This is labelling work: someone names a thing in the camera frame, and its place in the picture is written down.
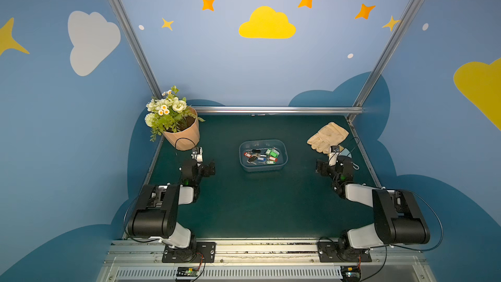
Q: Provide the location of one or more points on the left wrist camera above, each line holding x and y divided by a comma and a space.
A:
196, 154

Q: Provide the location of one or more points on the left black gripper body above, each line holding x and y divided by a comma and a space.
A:
205, 168

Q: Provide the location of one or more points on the translucent blue storage box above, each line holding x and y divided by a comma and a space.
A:
259, 147

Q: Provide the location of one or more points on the key with black tag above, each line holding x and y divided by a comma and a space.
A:
253, 160

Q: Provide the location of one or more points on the beige work glove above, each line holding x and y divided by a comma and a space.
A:
328, 136

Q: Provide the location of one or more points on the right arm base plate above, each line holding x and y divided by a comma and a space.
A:
334, 252

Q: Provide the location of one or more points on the controller board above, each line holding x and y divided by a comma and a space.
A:
187, 273
350, 274

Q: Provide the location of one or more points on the key with light green tag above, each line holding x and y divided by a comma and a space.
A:
272, 153

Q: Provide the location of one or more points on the terracotta flower pot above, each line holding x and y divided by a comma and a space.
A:
188, 138

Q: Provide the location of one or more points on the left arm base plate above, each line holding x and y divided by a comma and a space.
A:
197, 252

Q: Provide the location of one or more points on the right controller board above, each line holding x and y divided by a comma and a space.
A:
350, 274

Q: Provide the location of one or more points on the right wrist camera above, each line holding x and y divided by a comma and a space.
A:
334, 153

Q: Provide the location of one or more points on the white artificial flowers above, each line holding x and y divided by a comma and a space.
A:
169, 114

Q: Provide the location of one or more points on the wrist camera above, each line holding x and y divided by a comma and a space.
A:
196, 154
334, 153

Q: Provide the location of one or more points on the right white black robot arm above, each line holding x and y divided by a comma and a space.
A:
397, 218

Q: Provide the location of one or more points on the left controller board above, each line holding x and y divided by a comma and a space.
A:
187, 273

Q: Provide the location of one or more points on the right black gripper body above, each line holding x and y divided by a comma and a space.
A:
323, 167

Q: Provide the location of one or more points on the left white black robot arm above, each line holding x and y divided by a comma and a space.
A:
154, 217

